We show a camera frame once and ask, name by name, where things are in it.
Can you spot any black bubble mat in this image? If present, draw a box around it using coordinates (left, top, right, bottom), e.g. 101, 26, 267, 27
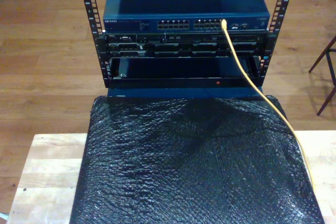
68, 94, 326, 224

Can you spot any blue base panel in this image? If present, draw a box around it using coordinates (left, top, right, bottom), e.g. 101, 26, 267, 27
107, 87, 265, 99

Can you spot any yellow network cable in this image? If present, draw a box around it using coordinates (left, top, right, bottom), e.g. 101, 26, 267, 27
221, 18, 315, 190

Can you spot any black rack server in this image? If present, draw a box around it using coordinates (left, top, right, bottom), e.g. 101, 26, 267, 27
96, 31, 276, 58

